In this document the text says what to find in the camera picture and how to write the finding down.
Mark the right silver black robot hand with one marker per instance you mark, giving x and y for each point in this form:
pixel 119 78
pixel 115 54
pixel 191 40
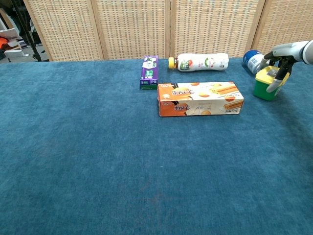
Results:
pixel 286 50

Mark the green jar yellow lid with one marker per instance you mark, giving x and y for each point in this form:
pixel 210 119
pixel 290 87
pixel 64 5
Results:
pixel 262 90

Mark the blue white drink can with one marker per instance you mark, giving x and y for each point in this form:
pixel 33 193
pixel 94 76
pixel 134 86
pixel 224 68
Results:
pixel 252 61

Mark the white bottle yellow cap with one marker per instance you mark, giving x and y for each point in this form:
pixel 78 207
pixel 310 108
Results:
pixel 200 62

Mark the orange biscuit box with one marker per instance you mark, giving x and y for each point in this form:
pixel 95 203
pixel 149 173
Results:
pixel 195 100

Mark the purple toothpaste box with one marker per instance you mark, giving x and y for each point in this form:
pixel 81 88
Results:
pixel 148 73

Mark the wooden woven folding screen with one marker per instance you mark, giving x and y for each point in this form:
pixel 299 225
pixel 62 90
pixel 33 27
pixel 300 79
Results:
pixel 132 27

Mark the blue velvet tablecloth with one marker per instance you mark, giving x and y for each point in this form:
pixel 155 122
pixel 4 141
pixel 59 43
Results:
pixel 73 147

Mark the black tripod stand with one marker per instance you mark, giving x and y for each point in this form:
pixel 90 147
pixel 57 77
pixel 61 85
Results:
pixel 36 57

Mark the white cardboard box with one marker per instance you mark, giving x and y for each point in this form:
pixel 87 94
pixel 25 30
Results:
pixel 14 52

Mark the orange bag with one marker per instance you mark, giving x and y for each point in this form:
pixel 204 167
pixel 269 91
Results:
pixel 3 43

